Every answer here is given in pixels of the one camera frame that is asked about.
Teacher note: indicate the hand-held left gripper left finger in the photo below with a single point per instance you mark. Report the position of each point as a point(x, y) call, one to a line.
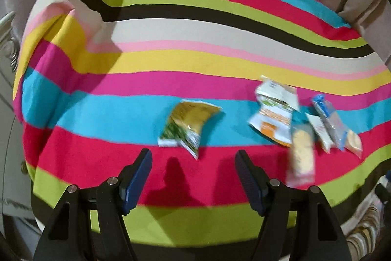
point(137, 181)

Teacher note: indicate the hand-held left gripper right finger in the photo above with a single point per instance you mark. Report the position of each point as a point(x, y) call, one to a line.
point(249, 181)

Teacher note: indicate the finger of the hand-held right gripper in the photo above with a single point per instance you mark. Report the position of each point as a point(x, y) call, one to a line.
point(384, 190)

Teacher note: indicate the green yellow snack packet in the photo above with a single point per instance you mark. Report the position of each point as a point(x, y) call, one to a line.
point(186, 123)

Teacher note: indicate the beige striped velvet cushion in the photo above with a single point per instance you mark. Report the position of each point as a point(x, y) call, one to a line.
point(365, 233)

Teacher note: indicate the clear round cracker packet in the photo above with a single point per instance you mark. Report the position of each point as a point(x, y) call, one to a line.
point(302, 157)

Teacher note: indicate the white orange green snack packet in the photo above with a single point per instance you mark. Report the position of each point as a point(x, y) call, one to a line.
point(272, 120)

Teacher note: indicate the blue clear cracker packet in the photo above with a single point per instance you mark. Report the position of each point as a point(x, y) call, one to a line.
point(333, 123)

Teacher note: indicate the small white snack packet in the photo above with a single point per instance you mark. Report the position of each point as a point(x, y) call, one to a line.
point(319, 131)

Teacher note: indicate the rainbow striped cloth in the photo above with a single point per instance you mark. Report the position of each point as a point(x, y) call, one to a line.
point(183, 65)

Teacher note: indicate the white carved dresser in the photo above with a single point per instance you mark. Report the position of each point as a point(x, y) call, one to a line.
point(12, 157)

